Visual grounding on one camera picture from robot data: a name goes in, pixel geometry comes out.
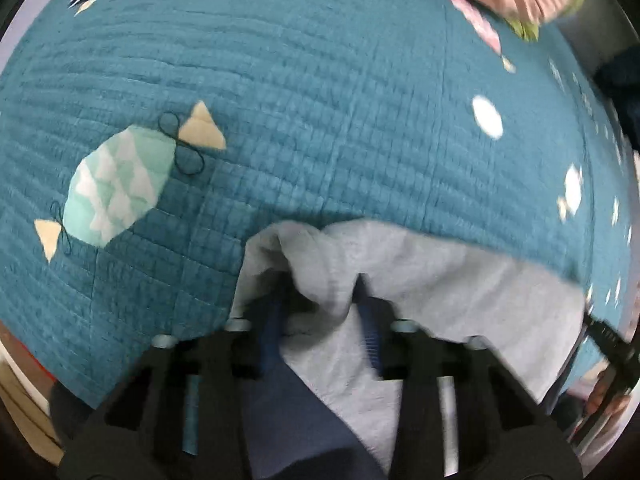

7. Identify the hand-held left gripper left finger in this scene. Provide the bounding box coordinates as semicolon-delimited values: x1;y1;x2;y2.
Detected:
57;300;287;480

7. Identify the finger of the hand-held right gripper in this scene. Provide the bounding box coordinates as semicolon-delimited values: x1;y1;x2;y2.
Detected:
582;312;640;391

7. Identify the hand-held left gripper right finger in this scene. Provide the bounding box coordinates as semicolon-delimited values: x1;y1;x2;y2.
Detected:
356;300;583;480

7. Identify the grey and navy zip jacket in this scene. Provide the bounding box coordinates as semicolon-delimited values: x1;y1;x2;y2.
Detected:
230;219;588;480

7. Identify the person's right hand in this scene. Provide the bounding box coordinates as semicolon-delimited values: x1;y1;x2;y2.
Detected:
587;377;633;418

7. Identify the teal quilted blanket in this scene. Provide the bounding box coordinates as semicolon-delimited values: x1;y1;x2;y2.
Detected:
0;0;640;411

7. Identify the yellow and navy puffer jacket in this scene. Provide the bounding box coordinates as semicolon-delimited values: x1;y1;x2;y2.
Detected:
595;50;640;151

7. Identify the green comforter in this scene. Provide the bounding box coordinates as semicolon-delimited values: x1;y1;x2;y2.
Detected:
505;0;593;43

